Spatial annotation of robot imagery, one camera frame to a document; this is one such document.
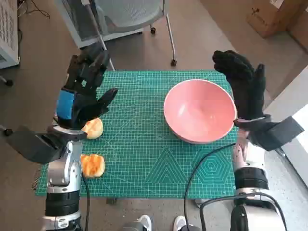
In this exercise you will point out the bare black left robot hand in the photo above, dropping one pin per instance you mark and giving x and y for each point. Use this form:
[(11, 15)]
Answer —
[(84, 106)]

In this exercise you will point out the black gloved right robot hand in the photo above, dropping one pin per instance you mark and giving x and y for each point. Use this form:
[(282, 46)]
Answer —
[(245, 91)]

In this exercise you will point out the round toy bread bun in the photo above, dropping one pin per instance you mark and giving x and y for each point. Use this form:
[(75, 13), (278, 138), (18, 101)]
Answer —
[(95, 128)]

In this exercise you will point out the pink bowl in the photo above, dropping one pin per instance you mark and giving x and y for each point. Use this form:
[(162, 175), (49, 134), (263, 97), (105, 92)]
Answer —
[(199, 110)]

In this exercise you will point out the long braided toy bread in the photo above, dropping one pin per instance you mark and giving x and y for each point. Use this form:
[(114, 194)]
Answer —
[(92, 166)]

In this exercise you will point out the white appliance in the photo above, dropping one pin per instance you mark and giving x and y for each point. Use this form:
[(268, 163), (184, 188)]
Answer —
[(296, 130)]

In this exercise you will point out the green cutting mat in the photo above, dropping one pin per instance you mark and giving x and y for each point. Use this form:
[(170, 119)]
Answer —
[(134, 156)]

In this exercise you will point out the large brown cardboard box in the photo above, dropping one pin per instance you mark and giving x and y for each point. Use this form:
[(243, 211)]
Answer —
[(272, 16)]

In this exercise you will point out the grey mesh chair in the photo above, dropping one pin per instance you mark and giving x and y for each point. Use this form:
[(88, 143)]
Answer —
[(130, 12)]

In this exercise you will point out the white perforated metal unit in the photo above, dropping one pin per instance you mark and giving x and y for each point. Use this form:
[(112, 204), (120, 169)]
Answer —
[(8, 29)]

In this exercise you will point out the table caster wheel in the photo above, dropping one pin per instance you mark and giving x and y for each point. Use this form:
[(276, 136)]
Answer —
[(199, 203)]

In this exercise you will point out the white left foot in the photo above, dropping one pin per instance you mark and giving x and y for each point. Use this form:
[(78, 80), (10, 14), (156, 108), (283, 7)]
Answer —
[(145, 222)]

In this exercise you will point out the white foot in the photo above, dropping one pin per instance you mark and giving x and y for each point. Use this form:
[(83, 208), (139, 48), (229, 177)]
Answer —
[(145, 222), (179, 223)]

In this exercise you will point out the white right foot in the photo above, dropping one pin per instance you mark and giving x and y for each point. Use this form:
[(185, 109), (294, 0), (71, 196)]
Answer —
[(179, 223)]

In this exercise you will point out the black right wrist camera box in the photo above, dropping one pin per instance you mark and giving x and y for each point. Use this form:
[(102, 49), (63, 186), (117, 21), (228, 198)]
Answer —
[(276, 134)]

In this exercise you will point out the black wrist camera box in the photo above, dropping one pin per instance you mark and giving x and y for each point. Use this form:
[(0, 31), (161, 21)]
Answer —
[(276, 134), (36, 146)]

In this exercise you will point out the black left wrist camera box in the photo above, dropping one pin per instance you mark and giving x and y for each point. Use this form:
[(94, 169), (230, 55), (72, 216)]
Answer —
[(36, 146)]

